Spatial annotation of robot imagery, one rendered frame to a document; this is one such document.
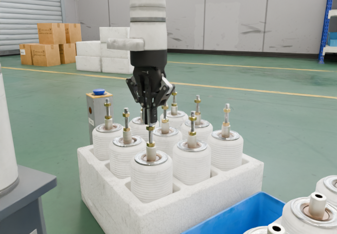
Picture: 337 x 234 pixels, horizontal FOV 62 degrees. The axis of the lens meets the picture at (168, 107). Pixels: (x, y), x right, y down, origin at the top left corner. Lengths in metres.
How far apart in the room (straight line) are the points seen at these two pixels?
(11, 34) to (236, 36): 4.46
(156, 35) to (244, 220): 0.51
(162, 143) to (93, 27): 6.84
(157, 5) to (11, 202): 0.39
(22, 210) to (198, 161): 0.38
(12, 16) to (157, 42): 6.05
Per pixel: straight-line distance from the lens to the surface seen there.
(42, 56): 4.43
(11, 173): 0.48
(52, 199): 1.02
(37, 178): 0.51
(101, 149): 0.81
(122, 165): 0.71
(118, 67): 3.44
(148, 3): 0.54
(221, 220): 0.71
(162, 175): 0.61
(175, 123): 0.90
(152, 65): 0.54
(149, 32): 0.54
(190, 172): 0.68
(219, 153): 0.75
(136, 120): 0.88
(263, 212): 0.82
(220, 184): 0.71
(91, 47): 3.69
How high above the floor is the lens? 0.53
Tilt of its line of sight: 16 degrees down
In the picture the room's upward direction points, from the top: straight up
